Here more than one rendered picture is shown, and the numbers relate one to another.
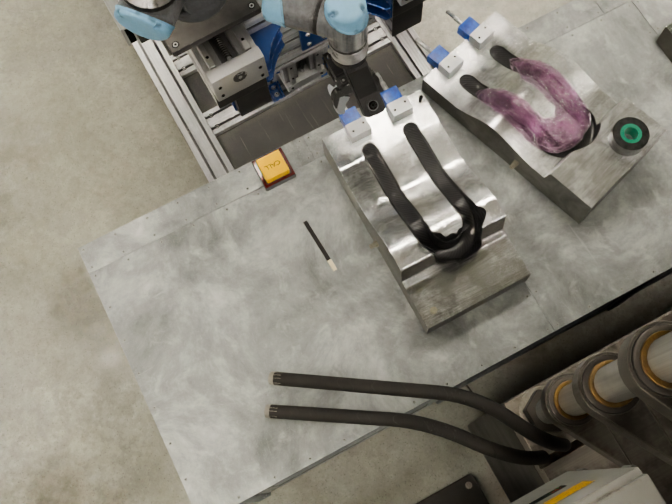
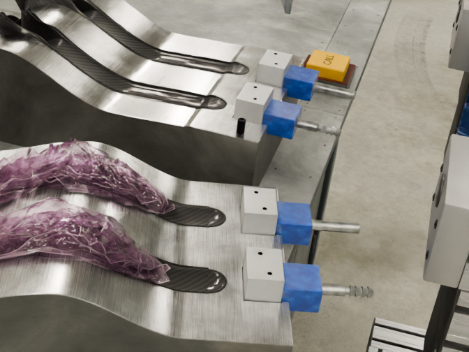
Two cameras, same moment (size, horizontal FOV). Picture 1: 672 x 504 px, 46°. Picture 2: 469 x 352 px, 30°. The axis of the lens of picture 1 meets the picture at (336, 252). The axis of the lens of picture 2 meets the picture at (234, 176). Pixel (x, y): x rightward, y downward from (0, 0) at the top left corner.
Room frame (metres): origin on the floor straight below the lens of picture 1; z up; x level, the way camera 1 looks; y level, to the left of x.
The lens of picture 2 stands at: (1.29, -1.03, 1.41)
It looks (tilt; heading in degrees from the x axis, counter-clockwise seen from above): 33 degrees down; 121
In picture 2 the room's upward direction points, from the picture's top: 7 degrees clockwise
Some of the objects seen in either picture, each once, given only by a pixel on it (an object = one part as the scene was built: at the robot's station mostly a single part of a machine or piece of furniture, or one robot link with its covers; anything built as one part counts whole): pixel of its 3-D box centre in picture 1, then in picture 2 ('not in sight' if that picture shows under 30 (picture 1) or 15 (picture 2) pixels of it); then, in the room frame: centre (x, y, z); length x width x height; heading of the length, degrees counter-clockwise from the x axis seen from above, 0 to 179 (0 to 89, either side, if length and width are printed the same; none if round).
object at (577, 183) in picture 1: (538, 109); (42, 239); (0.77, -0.53, 0.86); 0.50 x 0.26 x 0.11; 36
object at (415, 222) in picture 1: (425, 190); (114, 42); (0.59, -0.22, 0.92); 0.35 x 0.16 x 0.09; 19
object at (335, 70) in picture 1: (347, 63); not in sight; (0.81, -0.09, 1.15); 0.09 x 0.08 x 0.12; 18
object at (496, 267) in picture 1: (423, 206); (105, 70); (0.58, -0.21, 0.87); 0.50 x 0.26 x 0.14; 19
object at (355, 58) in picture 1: (347, 44); not in sight; (0.80, -0.09, 1.23); 0.08 x 0.08 x 0.05
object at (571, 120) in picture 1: (538, 101); (46, 200); (0.77, -0.52, 0.90); 0.26 x 0.18 x 0.08; 36
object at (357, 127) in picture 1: (348, 115); (307, 84); (0.82, -0.08, 0.89); 0.13 x 0.05 x 0.05; 19
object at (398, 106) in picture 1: (389, 95); (289, 120); (0.85, -0.19, 0.89); 0.13 x 0.05 x 0.05; 18
